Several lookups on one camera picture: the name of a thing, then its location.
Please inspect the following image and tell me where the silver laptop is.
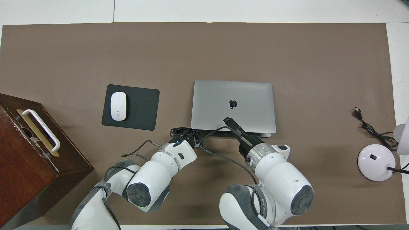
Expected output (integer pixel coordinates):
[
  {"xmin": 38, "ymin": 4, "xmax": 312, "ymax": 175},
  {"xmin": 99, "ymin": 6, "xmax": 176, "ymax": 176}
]
[{"xmin": 191, "ymin": 80, "xmax": 276, "ymax": 138}]

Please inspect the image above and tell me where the black lamp power cable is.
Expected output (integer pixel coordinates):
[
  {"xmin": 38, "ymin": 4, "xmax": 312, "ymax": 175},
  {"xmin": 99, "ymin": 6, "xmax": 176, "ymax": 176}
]
[{"xmin": 355, "ymin": 107, "xmax": 400, "ymax": 148}]

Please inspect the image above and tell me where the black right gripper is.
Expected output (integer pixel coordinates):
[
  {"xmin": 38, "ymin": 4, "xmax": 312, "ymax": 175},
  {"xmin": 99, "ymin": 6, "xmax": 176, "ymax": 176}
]
[{"xmin": 223, "ymin": 117, "xmax": 264, "ymax": 160}]

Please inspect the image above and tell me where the white computer mouse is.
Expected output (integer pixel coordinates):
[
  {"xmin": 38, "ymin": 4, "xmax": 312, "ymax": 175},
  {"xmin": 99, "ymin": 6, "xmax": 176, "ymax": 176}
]
[{"xmin": 110, "ymin": 92, "xmax": 127, "ymax": 121}]

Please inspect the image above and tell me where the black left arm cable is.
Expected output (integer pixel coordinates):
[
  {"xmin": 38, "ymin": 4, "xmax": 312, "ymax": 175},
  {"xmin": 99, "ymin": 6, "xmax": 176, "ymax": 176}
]
[{"xmin": 104, "ymin": 140, "xmax": 162, "ymax": 179}]

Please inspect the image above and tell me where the black mouse pad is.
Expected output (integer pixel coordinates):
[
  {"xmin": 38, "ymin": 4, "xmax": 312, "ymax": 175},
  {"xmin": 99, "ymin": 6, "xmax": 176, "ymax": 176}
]
[{"xmin": 102, "ymin": 84, "xmax": 160, "ymax": 131}]

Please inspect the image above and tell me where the white box handle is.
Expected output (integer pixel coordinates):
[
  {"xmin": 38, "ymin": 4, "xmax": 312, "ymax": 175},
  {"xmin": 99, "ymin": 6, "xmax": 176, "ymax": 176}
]
[{"xmin": 22, "ymin": 109, "xmax": 61, "ymax": 152}]

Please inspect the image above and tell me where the brown table mat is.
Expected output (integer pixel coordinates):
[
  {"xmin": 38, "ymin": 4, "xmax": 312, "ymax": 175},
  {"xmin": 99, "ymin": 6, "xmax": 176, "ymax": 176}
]
[{"xmin": 0, "ymin": 22, "xmax": 407, "ymax": 226}]

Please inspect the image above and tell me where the dark brown wooden box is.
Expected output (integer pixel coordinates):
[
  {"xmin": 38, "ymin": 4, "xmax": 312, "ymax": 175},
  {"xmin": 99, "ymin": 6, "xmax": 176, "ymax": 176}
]
[{"xmin": 0, "ymin": 93, "xmax": 94, "ymax": 229}]

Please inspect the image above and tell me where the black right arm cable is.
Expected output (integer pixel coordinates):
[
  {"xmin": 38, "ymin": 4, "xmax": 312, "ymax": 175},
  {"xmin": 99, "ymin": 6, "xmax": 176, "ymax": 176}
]
[{"xmin": 197, "ymin": 126, "xmax": 258, "ymax": 186}]

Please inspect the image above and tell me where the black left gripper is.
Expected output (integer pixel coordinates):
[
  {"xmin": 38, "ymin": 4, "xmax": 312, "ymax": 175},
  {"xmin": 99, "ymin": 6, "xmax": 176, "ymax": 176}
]
[{"xmin": 169, "ymin": 126, "xmax": 203, "ymax": 148}]

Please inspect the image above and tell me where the white desk lamp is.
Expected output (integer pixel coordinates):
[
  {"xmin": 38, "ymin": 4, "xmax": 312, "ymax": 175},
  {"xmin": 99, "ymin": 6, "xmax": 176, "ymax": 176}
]
[{"xmin": 358, "ymin": 117, "xmax": 409, "ymax": 182}]

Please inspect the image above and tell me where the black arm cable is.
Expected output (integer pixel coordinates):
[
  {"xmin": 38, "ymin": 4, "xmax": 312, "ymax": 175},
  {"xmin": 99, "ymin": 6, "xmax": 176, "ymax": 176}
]
[
  {"xmin": 104, "ymin": 140, "xmax": 162, "ymax": 179},
  {"xmin": 197, "ymin": 126, "xmax": 258, "ymax": 186}
]

